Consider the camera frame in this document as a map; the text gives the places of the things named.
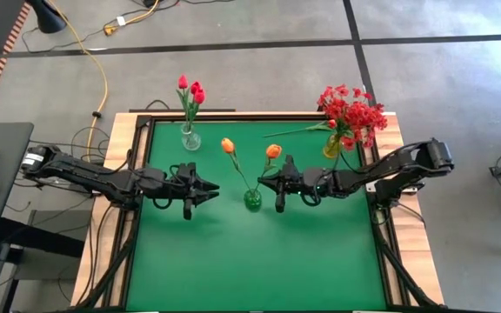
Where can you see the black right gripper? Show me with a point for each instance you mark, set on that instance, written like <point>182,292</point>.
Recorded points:
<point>296,182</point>

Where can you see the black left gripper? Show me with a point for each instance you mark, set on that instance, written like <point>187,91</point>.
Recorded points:
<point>187,187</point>

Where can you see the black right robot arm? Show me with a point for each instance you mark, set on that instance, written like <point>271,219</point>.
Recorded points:
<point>363,176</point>

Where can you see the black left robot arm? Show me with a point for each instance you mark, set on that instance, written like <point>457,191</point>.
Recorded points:
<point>94,180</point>

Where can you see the green glass vase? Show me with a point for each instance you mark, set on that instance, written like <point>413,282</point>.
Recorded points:
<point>252,201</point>

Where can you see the clear glass vase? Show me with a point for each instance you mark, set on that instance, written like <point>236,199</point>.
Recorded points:
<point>191,141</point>

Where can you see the yellow glass vase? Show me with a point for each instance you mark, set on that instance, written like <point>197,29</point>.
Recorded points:
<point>331,150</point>

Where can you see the green table mat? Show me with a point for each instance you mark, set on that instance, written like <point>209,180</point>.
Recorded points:
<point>276,243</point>

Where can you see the thin black bar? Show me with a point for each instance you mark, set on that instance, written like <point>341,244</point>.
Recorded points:
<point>168,110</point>

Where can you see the black desk foot beam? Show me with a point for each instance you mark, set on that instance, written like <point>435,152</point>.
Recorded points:
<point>37,237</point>

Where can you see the dark grey desk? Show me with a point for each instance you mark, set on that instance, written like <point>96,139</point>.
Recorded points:
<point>2,182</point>

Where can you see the black lamp base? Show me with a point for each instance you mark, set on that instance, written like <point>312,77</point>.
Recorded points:
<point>48,19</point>

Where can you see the black aluminium table frame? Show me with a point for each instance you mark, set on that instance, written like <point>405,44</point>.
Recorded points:
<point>276,117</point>

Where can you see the black diagonal frame strut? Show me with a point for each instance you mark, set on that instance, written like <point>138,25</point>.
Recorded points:
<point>111,269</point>
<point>400,271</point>

